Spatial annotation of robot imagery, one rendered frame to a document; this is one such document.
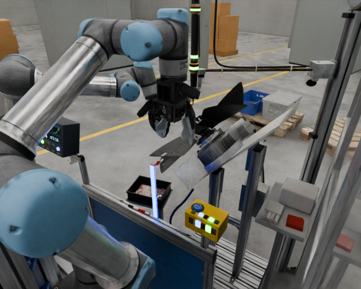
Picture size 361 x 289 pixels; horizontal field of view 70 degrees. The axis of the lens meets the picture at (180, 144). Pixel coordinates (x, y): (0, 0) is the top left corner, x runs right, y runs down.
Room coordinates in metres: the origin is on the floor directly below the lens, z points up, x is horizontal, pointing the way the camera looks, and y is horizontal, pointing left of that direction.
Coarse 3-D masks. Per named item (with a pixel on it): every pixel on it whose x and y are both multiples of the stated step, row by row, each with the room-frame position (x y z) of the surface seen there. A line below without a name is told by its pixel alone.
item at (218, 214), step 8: (200, 200) 0.87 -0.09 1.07; (192, 208) 0.82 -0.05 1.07; (208, 208) 0.82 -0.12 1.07; (216, 208) 0.82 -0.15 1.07; (192, 216) 0.78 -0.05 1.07; (216, 216) 0.77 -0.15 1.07; (224, 216) 0.77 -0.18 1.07; (192, 224) 0.78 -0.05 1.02; (208, 224) 0.74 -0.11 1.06; (216, 224) 0.73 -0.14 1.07; (224, 224) 0.76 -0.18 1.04; (200, 232) 0.76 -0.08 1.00; (208, 232) 0.74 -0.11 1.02; (216, 232) 0.72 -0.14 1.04; (216, 240) 0.72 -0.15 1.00
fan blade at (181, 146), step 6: (180, 138) 1.23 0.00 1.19; (186, 138) 1.22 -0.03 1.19; (168, 144) 1.17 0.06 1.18; (174, 144) 1.16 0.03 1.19; (180, 144) 1.15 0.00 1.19; (186, 144) 1.15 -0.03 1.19; (192, 144) 1.15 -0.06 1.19; (156, 150) 1.15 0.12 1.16; (162, 150) 1.12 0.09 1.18; (168, 150) 1.10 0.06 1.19; (174, 150) 1.09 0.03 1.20; (180, 150) 1.08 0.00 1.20; (186, 150) 1.08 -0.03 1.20; (156, 156) 1.08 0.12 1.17; (162, 156) 1.05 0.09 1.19; (168, 156) 1.03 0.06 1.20; (174, 156) 1.02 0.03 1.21; (180, 156) 1.01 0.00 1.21
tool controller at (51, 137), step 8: (64, 120) 1.34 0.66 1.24; (72, 120) 1.36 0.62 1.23; (56, 128) 1.27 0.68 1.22; (64, 128) 1.25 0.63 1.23; (72, 128) 1.29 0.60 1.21; (56, 136) 1.26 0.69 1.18; (64, 136) 1.24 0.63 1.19; (72, 136) 1.28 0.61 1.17; (40, 144) 1.33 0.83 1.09; (56, 144) 1.25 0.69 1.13; (64, 144) 1.23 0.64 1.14; (72, 144) 1.27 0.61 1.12; (56, 152) 1.24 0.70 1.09; (64, 152) 1.22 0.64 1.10; (72, 152) 1.26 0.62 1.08
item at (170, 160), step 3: (165, 159) 1.35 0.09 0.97; (168, 159) 1.33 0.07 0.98; (171, 159) 1.31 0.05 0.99; (174, 159) 1.30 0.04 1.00; (177, 159) 1.29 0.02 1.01; (162, 162) 1.35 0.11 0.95; (165, 162) 1.33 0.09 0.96; (168, 162) 1.31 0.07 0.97; (171, 162) 1.30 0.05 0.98; (165, 165) 1.31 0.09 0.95; (168, 165) 1.29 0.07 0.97; (162, 168) 1.30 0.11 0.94; (165, 168) 1.29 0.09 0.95; (162, 171) 1.28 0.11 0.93
